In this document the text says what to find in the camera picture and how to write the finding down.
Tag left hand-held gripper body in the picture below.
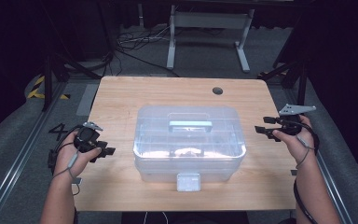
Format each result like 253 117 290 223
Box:
74 121 108 153

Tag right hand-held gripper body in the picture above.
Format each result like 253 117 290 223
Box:
276 104 317 136

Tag clear plastic storage box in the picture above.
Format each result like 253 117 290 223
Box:
132 105 247 192

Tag person's right hand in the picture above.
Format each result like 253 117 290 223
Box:
272 115 317 167

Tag person's left hand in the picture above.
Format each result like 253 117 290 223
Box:
54 131 103 179

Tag black metal stand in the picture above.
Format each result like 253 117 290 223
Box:
257 59 309 106
41 52 102 111

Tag yellow black hazard tape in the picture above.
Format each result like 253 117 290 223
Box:
27 76 71 101

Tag grey wrist lanyard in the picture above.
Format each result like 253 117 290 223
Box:
295 134 315 171
51 150 82 196

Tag aluminium floor rail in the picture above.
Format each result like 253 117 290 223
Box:
0 82 66 224
283 88 353 224

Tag white cable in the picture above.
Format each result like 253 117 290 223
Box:
144 211 169 224

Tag bundle of floor cables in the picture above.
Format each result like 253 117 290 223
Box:
116 26 181 77

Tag grey metal desk frame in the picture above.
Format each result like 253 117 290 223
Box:
166 4 255 73

